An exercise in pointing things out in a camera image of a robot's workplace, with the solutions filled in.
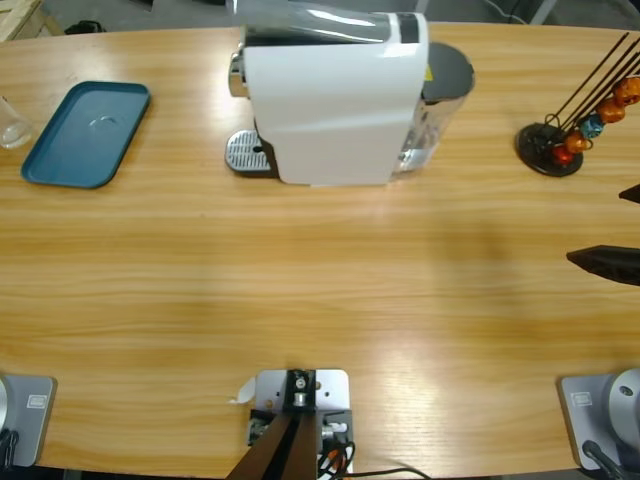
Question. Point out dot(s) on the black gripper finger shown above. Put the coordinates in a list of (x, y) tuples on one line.
[(632, 194), (610, 262)]

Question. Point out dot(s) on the grey coffee machine lid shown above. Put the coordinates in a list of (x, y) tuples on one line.
[(310, 22)]

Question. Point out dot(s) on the clear drinking glass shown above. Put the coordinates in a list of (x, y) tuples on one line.
[(12, 132)]

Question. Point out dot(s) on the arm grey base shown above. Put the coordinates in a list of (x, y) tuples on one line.
[(585, 420), (30, 415)]

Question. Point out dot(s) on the teal coffee capsule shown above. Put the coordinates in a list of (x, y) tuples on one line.
[(591, 126)]

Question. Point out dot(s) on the red coffee capsule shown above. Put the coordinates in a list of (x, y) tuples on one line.
[(562, 156)]

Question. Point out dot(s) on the white capsule coffee machine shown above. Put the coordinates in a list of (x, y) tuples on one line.
[(330, 110)]

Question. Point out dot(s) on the black capsule holder stand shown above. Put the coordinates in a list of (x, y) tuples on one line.
[(537, 145)]

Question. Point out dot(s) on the grey metal leg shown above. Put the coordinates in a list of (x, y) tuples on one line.
[(542, 11)]

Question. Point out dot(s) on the clear water tank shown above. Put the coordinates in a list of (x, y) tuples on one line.
[(447, 75)]

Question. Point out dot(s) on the white tape scrap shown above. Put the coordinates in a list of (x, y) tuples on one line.
[(247, 391)]

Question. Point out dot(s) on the teal plastic tray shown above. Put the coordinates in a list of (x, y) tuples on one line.
[(80, 140)]

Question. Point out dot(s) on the black floor object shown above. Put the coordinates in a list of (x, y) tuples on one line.
[(85, 26)]

